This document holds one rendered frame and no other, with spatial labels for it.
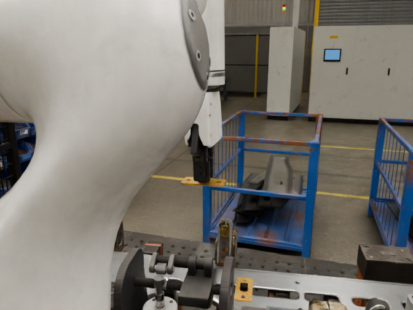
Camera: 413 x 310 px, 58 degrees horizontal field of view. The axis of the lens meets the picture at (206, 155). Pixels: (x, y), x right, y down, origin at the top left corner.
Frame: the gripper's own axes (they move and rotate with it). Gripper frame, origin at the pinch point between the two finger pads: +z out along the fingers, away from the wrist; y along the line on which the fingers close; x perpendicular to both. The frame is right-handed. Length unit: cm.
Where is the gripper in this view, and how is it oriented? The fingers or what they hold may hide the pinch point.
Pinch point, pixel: (203, 168)
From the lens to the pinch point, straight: 71.9
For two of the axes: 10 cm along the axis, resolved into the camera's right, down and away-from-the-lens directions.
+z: 0.2, 9.7, 2.6
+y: 2.7, -2.5, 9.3
